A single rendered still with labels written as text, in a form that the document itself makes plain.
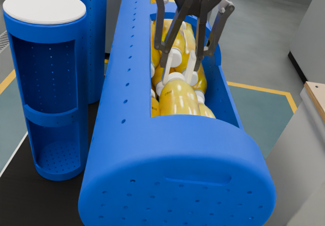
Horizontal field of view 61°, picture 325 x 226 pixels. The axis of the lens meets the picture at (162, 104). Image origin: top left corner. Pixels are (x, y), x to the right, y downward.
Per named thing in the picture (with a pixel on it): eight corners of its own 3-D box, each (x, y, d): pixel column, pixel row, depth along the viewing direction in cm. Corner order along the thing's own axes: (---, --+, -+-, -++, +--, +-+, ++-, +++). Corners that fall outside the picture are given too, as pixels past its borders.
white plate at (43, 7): (-3, -9, 102) (-2, -6, 103) (8, 24, 85) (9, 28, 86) (73, -10, 116) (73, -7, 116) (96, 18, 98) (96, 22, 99)
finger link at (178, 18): (195, -2, 43) (187, -6, 43) (168, 57, 50) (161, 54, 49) (192, -10, 46) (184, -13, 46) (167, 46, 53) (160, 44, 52)
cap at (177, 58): (165, 64, 65) (165, 68, 63) (163, 50, 62) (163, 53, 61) (182, 62, 64) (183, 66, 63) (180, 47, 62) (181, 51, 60)
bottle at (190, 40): (167, 32, 80) (171, 67, 65) (191, 25, 79) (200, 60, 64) (173, 53, 84) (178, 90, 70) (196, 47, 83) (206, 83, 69)
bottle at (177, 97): (178, 179, 44) (170, 103, 58) (218, 162, 41) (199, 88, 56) (152, 155, 40) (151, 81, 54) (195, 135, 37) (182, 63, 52)
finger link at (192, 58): (190, 49, 53) (194, 50, 53) (183, 79, 57) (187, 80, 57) (192, 57, 51) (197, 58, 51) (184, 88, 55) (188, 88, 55)
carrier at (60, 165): (30, 148, 158) (40, 189, 141) (-3, -6, 103) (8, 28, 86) (79, 135, 172) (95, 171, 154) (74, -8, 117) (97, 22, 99)
